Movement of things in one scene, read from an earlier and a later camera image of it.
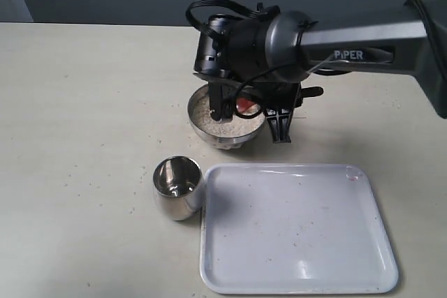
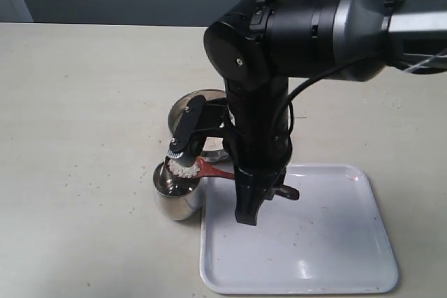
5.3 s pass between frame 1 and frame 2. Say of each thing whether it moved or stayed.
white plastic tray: stayed
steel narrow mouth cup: stayed
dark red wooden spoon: moved
